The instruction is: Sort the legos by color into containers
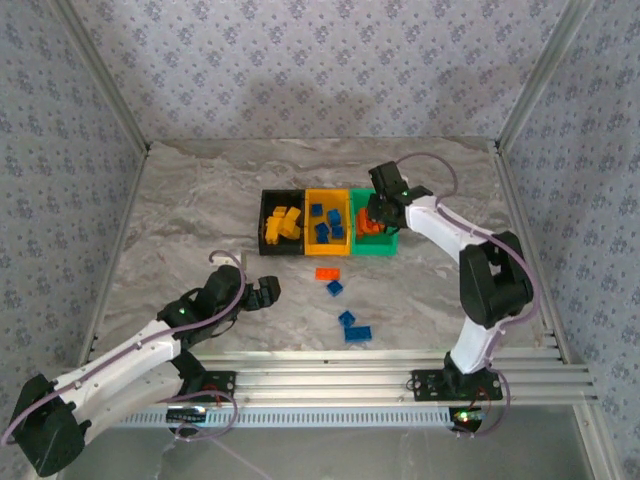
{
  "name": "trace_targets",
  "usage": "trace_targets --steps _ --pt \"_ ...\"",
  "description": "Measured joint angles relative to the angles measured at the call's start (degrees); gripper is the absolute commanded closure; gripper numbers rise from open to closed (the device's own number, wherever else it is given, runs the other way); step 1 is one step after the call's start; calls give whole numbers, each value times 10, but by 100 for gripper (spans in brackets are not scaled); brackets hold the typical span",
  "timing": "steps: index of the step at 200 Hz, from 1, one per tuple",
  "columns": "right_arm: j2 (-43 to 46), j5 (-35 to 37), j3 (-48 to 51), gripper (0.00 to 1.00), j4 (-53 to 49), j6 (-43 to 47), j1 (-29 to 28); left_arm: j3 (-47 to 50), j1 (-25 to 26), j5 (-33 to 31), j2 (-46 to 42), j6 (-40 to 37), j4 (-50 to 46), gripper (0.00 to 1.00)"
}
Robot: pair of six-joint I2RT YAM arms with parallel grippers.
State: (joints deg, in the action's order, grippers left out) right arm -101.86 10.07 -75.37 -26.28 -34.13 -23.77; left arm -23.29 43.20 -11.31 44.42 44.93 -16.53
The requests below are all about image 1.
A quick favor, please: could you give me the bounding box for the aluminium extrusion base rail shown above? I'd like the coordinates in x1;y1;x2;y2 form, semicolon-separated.
53;349;600;405

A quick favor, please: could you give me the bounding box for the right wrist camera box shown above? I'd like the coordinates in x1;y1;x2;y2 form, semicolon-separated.
368;160;407;197

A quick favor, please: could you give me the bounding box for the black plastic bin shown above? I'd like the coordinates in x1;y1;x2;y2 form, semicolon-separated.
259;188;307;256

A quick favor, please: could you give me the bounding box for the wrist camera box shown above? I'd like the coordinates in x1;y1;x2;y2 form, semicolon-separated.
249;274;282;310
368;160;407;197

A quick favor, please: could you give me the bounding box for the thin white cable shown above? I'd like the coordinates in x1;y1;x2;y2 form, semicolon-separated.
207;435;274;480

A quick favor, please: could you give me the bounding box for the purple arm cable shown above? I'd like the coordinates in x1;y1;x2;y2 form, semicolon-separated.
394;151;540;440
0;251;247;446

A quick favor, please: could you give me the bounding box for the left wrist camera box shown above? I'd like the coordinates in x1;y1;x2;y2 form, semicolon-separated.
249;274;282;310

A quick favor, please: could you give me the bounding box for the aluminium side rail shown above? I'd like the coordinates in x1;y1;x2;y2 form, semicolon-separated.
77;144;151;369
491;141;571;364

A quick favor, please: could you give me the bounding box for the aluminium frame leg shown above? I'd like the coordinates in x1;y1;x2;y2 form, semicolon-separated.
572;403;609;480

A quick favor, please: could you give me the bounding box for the grey slotted cable duct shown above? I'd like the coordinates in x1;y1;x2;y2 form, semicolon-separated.
114;405;454;430

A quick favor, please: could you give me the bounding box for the yellow plastic bin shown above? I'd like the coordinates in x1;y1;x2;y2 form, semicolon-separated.
303;188;352;257

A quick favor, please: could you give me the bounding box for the black controller board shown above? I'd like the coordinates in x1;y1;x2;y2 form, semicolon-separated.
448;407;485;432
166;406;209;425

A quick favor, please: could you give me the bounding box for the green plastic bin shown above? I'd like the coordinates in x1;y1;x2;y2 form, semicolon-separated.
348;187;400;257

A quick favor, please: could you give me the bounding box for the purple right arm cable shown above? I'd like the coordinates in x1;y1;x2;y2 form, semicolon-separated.
394;151;540;440

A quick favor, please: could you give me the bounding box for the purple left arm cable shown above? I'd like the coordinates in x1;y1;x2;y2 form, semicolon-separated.
0;251;247;446

